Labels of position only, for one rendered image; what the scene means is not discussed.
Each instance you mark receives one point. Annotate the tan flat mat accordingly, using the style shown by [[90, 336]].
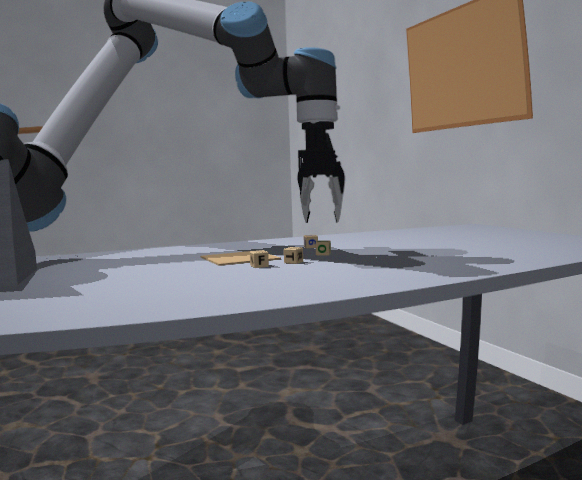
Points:
[[232, 258]]

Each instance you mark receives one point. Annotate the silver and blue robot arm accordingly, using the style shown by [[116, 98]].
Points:
[[40, 171]]

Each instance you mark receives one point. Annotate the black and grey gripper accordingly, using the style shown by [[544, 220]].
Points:
[[318, 162]]

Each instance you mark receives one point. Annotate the tan letter block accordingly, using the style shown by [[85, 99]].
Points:
[[310, 241], [293, 255], [259, 259], [323, 247]]

